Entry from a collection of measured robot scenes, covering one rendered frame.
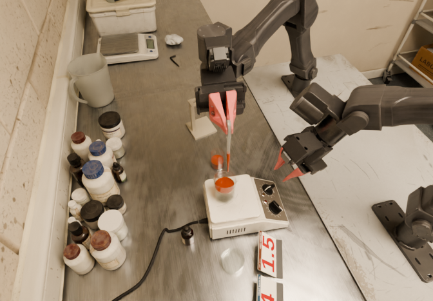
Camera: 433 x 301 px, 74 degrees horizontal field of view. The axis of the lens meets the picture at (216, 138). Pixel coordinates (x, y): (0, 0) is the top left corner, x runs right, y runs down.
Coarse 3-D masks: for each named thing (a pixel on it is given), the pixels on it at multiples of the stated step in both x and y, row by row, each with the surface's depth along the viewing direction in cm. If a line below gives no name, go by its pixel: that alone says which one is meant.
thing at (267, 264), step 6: (264, 234) 69; (264, 240) 68; (270, 240) 69; (264, 246) 67; (270, 246) 68; (264, 252) 66; (270, 252) 68; (264, 258) 65; (270, 258) 67; (264, 264) 65; (270, 264) 66; (264, 270) 64; (270, 270) 65
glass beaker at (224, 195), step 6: (222, 168) 66; (216, 174) 66; (222, 174) 68; (228, 174) 67; (234, 174) 66; (234, 180) 67; (216, 186) 64; (234, 186) 65; (216, 192) 66; (222, 192) 65; (228, 192) 65; (234, 192) 67; (216, 198) 68; (222, 198) 67; (228, 198) 67
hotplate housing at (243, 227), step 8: (256, 192) 73; (208, 216) 69; (264, 216) 68; (208, 224) 71; (216, 224) 67; (224, 224) 67; (232, 224) 67; (240, 224) 67; (248, 224) 67; (256, 224) 68; (264, 224) 69; (272, 224) 70; (280, 224) 70; (288, 224) 72; (216, 232) 68; (224, 232) 68; (232, 232) 69; (240, 232) 70; (248, 232) 71; (256, 232) 72
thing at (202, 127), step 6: (192, 102) 87; (192, 108) 88; (192, 114) 90; (192, 120) 92; (198, 120) 99; (204, 120) 99; (192, 126) 94; (198, 126) 97; (204, 126) 97; (210, 126) 97; (192, 132) 95; (198, 132) 95; (204, 132) 95; (210, 132) 95; (198, 138) 94
